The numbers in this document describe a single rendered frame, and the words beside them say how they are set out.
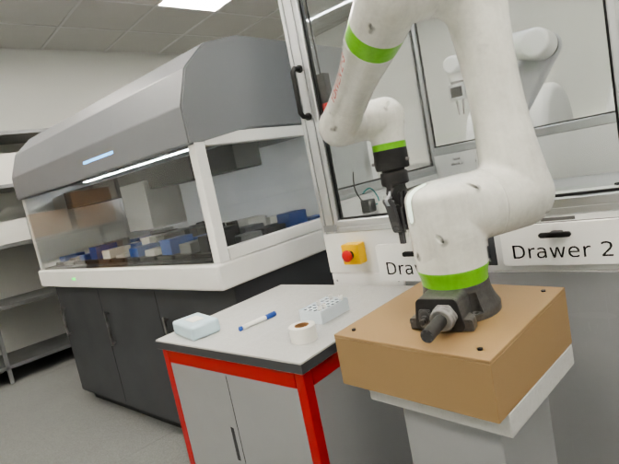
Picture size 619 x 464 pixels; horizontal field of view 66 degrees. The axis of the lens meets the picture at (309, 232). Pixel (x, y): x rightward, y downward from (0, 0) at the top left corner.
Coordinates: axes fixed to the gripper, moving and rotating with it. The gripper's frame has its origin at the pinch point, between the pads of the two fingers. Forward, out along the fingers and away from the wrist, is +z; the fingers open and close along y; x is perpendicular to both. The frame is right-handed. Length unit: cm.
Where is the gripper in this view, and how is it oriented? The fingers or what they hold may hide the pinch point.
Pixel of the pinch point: (405, 242)
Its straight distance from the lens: 134.1
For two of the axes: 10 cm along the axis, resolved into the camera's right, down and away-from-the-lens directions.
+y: -6.4, 2.2, -7.4
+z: 1.9, 9.7, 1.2
